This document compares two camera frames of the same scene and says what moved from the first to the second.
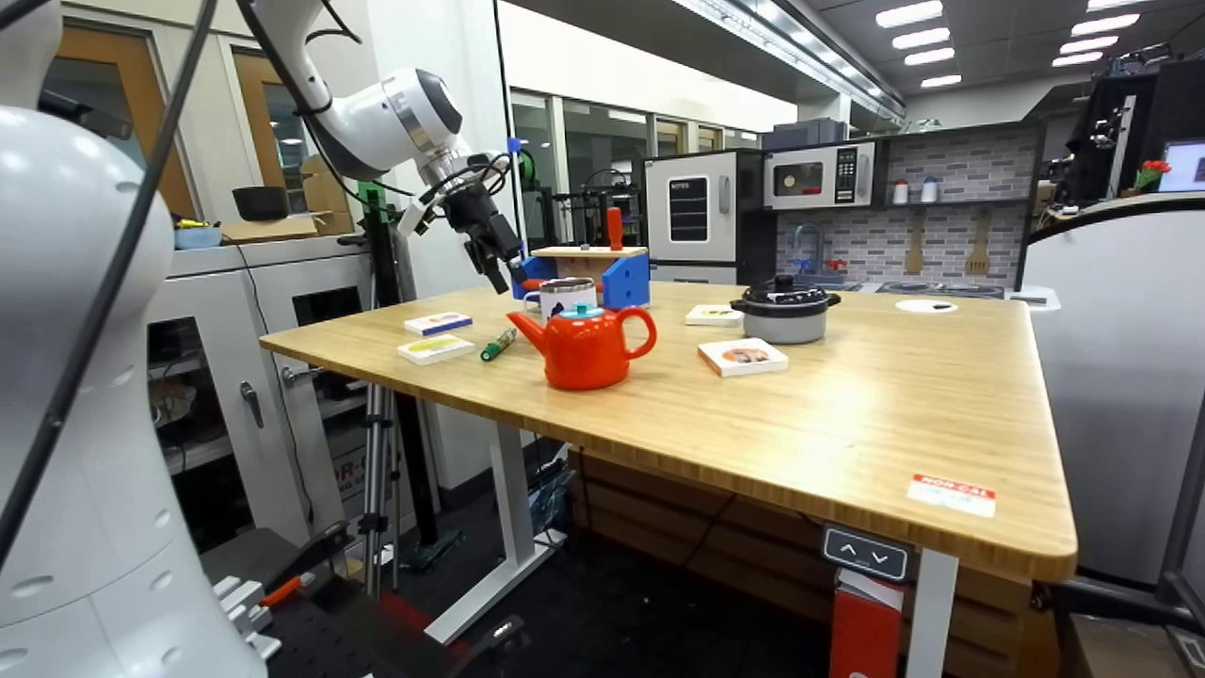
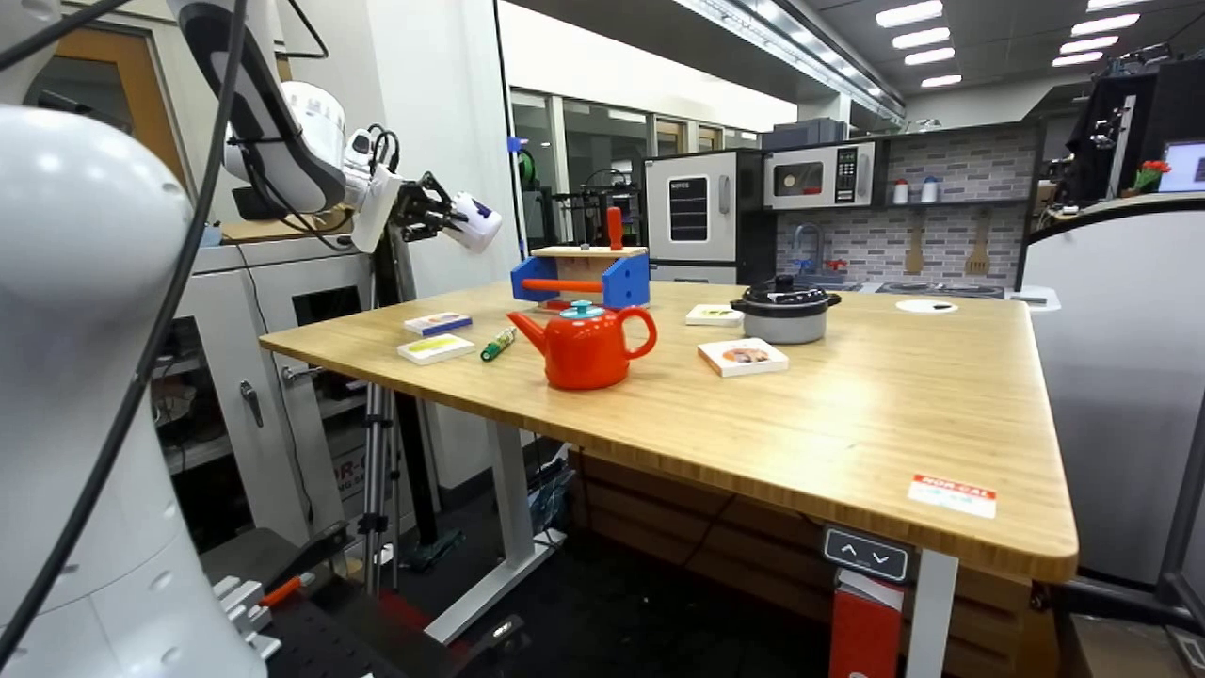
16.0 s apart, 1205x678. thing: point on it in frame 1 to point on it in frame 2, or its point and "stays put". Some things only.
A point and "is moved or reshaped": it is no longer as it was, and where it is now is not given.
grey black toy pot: x=785 y=312 stays put
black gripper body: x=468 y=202 to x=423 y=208
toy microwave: x=818 y=177 stays put
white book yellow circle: x=434 y=353 stays put
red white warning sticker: x=954 y=496 stays put
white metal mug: x=568 y=295 is moved or reshaped
